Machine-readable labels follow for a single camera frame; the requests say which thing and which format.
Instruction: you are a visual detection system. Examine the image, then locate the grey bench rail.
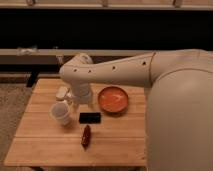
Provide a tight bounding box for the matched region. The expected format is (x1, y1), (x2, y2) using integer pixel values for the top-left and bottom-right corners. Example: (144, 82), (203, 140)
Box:
(0, 48), (148, 65)

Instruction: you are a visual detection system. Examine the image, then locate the small white object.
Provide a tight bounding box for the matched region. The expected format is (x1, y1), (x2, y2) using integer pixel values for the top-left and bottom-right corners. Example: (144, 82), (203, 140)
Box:
(56, 86), (69, 100)

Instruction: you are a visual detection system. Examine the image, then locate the orange ceramic bowl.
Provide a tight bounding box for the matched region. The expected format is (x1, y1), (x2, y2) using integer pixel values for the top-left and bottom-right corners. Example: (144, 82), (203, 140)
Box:
(98, 86), (129, 113)

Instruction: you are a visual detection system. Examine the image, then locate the wooden table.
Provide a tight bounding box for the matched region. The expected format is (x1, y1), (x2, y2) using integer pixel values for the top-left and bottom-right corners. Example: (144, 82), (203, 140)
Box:
(4, 79), (146, 167)

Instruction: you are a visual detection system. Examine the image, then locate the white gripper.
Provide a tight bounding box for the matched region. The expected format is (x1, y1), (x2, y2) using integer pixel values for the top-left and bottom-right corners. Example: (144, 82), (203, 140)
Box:
(70, 83), (93, 104)

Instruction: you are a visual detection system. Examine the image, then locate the black rectangular block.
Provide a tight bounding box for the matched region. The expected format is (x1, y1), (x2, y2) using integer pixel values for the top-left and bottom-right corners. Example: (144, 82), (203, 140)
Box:
(79, 112), (101, 123)

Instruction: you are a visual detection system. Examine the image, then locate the white plastic cup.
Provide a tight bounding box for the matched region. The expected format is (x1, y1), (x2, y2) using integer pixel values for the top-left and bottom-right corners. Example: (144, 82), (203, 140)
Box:
(50, 101), (71, 125)

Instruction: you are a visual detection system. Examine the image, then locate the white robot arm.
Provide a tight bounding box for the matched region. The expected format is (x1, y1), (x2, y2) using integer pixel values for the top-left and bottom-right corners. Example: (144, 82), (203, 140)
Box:
(60, 49), (213, 171)

